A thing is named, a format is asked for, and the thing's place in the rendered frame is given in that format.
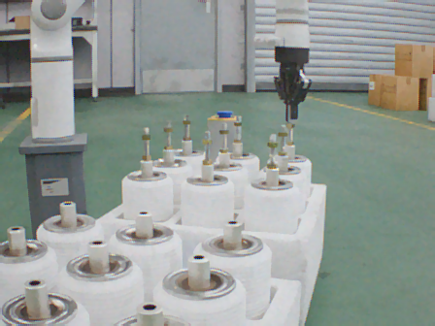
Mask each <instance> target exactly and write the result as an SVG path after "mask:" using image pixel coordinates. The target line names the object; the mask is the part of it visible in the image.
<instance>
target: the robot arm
mask: <svg viewBox="0 0 435 326"><path fill-rule="evenodd" d="M84 1H85V0H33V2H32V5H31V9H30V11H31V15H30V21H31V23H30V30H31V32H30V38H31V43H30V47H31V52H30V53H31V62H32V63H31V69H32V71H31V78H32V85H31V87H32V99H31V101H30V103H31V118H32V137H33V140H32V141H33V143H45V144H51V143H61V142H70V141H73V140H75V124H74V99H73V93H74V86H73V47H72V43H71V42H72V37H71V29H72V26H71V18H72V16H73V14H74V13H75V12H76V11H77V9H78V8H79V7H80V5H82V4H83V2H84ZM276 1H277V6H276V29H275V34H274V36H264V37H255V38H254V40H253V45H254V46H273V47H275V62H278V63H280V70H279V73H280V74H279V75H278V76H275V77H274V78H273V80H274V83H275V87H276V89H277V92H278V94H279V99H280V100H283V102H284V103H285V111H284V120H285V121H288V122H297V117H298V104H299V103H301V102H304V101H305V97H306V96H307V93H308V91H309V89H310V86H311V84H312V80H311V79H306V76H305V75H306V73H305V66H304V65H305V64H307V63H309V62H310V58H309V54H310V37H309V25H308V23H309V12H308V3H307V0H276ZM300 94H302V95H301V96H300Z"/></svg>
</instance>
